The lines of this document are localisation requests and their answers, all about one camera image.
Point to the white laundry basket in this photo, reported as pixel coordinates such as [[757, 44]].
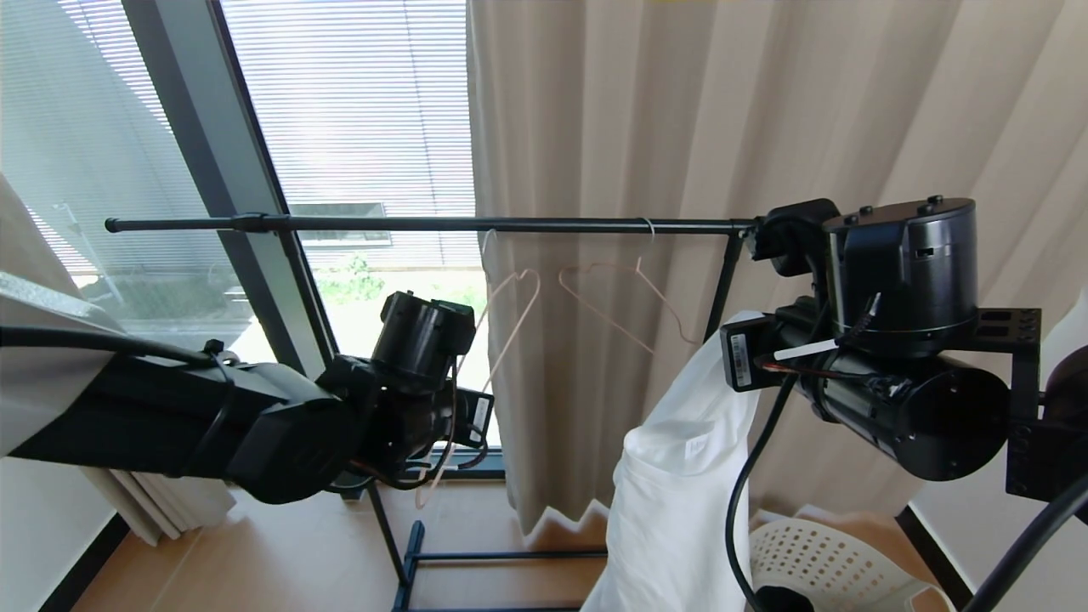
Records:
[[833, 565]]

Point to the window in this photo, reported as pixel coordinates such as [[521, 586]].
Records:
[[357, 127]]

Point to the black clothes rack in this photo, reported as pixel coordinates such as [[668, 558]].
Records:
[[425, 224]]

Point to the white printed t-shirt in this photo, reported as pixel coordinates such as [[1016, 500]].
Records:
[[680, 493]]

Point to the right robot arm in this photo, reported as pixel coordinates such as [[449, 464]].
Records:
[[901, 280]]

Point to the pink clothes hanger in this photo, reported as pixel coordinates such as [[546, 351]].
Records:
[[538, 289], [663, 299]]

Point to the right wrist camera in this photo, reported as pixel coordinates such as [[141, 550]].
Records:
[[752, 353]]

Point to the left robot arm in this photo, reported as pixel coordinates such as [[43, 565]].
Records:
[[212, 416]]

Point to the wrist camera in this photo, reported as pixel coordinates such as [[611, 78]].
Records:
[[480, 418], [752, 353]]

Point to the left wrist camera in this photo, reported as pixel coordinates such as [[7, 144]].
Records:
[[480, 418]]

